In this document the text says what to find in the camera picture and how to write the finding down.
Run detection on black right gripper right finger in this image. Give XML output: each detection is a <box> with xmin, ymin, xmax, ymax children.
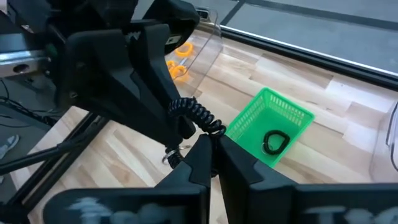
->
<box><xmin>216</xmin><ymin>135</ymin><xmax>398</xmax><ymax>224</ymax></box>

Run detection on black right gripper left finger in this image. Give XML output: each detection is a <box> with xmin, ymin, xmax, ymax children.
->
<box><xmin>43</xmin><ymin>134</ymin><xmax>216</xmax><ymax>224</ymax></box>

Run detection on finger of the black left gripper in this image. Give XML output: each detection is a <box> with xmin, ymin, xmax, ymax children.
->
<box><xmin>129</xmin><ymin>23</ymin><xmax>197</xmax><ymax>139</ymax></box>
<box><xmin>63</xmin><ymin>29</ymin><xmax>187</xmax><ymax>147</ymax></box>

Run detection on black spring keychain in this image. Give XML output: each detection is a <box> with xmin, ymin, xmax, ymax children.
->
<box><xmin>262</xmin><ymin>129</ymin><xmax>291</xmax><ymax>156</ymax></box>
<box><xmin>161</xmin><ymin>96</ymin><xmax>228</xmax><ymax>170</ymax></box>

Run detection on clear plastic bin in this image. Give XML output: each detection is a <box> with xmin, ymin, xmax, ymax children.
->
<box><xmin>369</xmin><ymin>99</ymin><xmax>398</xmax><ymax>184</ymax></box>
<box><xmin>164</xmin><ymin>6</ymin><xmax>224</xmax><ymax>97</ymax></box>

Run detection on green plastic basket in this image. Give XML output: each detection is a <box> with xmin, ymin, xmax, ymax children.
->
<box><xmin>225</xmin><ymin>86</ymin><xmax>315</xmax><ymax>169</ymax></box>

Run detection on person's shoe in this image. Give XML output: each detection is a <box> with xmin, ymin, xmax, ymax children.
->
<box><xmin>0</xmin><ymin>134</ymin><xmax>20</xmax><ymax>160</ymax></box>

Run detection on black floor cable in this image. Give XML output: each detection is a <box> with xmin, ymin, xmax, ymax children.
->
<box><xmin>0</xmin><ymin>79</ymin><xmax>57</xmax><ymax>125</ymax></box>

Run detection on black aluminium rig frame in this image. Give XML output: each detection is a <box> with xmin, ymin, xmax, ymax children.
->
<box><xmin>0</xmin><ymin>105</ymin><xmax>109</xmax><ymax>224</ymax></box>

